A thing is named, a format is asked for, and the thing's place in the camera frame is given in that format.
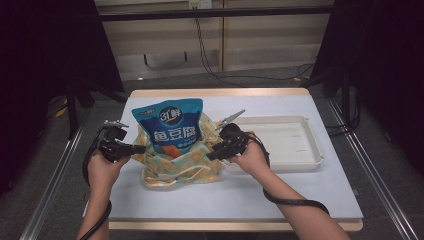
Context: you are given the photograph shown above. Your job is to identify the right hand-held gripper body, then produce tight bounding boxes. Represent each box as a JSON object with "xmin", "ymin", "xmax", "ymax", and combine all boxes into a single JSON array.
[{"xmin": 215, "ymin": 109, "xmax": 250, "ymax": 158}]

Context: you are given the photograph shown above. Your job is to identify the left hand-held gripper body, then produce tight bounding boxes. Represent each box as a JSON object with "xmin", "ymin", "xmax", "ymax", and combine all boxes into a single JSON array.
[{"xmin": 99, "ymin": 119, "xmax": 130, "ymax": 164}]

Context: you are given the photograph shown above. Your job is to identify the blue snack packet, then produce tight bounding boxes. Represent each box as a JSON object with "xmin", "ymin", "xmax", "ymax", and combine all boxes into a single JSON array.
[{"xmin": 131, "ymin": 98, "xmax": 204, "ymax": 158}]

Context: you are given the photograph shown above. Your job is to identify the yellow patterned cloth bag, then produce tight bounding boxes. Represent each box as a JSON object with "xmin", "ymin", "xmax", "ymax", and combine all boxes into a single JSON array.
[{"xmin": 132, "ymin": 111, "xmax": 224, "ymax": 191}]

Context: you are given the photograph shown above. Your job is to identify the white plastic tray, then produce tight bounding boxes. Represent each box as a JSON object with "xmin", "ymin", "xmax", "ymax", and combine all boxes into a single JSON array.
[{"xmin": 221, "ymin": 115, "xmax": 325, "ymax": 173}]

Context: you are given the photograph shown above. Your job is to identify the person's left hand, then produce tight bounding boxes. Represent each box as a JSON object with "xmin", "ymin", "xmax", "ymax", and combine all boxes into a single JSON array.
[{"xmin": 87, "ymin": 153, "xmax": 130, "ymax": 191}]

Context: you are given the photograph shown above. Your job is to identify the person's right hand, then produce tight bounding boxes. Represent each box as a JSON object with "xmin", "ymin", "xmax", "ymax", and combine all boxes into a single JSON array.
[{"xmin": 228, "ymin": 132, "xmax": 270, "ymax": 179}]

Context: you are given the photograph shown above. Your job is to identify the black curtain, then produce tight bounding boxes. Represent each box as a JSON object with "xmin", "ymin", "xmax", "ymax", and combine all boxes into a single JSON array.
[
  {"xmin": 308, "ymin": 0, "xmax": 424, "ymax": 174},
  {"xmin": 0, "ymin": 0, "xmax": 125, "ymax": 198}
]

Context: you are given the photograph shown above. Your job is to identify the black metal bar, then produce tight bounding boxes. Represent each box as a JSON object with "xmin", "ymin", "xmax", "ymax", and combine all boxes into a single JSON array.
[{"xmin": 98, "ymin": 4, "xmax": 336, "ymax": 23}]

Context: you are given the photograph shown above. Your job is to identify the metal floor rail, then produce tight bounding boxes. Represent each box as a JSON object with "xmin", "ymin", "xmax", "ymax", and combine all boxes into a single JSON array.
[
  {"xmin": 326, "ymin": 99, "xmax": 419, "ymax": 240},
  {"xmin": 19, "ymin": 123, "xmax": 86, "ymax": 240}
]

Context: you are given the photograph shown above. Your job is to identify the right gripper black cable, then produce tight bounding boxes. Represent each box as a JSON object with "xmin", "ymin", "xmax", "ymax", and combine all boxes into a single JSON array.
[{"xmin": 244, "ymin": 131, "xmax": 331, "ymax": 216}]

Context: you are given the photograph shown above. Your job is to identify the thin black wall cable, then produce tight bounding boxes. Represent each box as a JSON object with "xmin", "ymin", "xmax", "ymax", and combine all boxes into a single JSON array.
[{"xmin": 193, "ymin": 8, "xmax": 316, "ymax": 88}]

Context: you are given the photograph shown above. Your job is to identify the black floor cables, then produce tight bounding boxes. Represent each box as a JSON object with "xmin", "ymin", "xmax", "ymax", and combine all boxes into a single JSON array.
[{"xmin": 324, "ymin": 89, "xmax": 363, "ymax": 138}]

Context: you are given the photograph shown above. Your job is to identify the white wall socket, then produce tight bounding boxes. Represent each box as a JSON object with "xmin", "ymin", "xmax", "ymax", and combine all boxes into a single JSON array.
[{"xmin": 187, "ymin": 0, "xmax": 214, "ymax": 10}]

